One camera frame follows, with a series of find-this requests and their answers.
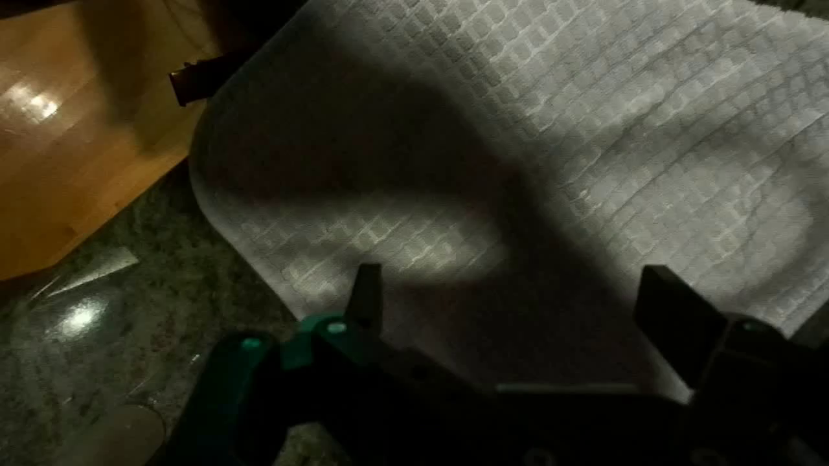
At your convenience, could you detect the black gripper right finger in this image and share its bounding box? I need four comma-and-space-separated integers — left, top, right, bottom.
636, 265, 728, 388

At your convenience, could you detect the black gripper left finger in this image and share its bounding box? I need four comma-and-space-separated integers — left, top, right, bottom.
346, 265, 385, 331

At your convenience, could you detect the white waffle dish towel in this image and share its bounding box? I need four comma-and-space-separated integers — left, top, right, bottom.
188, 0, 829, 342

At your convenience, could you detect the wooden cutting board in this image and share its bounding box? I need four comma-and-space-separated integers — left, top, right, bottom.
0, 0, 219, 280

